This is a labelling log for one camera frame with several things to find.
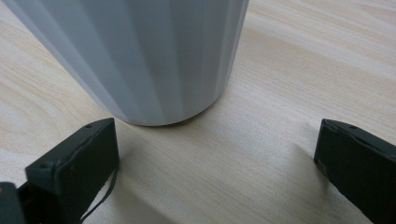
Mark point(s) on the white ribbed cup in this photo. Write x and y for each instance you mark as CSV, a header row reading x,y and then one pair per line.
x,y
146,59

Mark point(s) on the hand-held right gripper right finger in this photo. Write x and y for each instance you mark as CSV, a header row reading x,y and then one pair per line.
x,y
361,168

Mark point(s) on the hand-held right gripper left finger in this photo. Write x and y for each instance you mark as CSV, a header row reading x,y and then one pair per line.
x,y
77,168

